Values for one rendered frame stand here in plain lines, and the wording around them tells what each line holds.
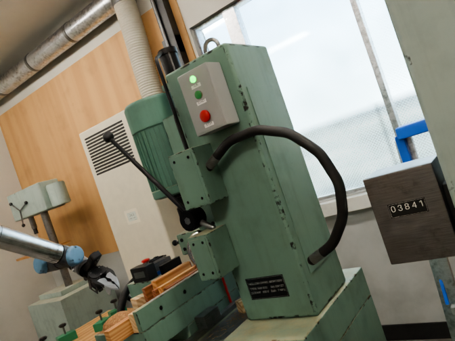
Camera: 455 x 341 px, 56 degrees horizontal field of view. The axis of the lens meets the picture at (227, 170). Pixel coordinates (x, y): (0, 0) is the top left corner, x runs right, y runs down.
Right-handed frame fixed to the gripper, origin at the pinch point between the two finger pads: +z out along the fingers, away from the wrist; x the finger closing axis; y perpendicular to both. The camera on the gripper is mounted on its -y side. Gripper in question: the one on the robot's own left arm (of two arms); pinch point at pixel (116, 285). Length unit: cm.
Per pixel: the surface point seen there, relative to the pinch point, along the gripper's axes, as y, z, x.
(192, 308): -26, 47, 8
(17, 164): 81, -268, -94
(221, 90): -86, 45, -9
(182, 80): -87, 35, -6
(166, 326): -29, 47, 18
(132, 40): -53, -115, -121
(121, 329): -34, 42, 28
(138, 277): -21.8, 21.7, 5.6
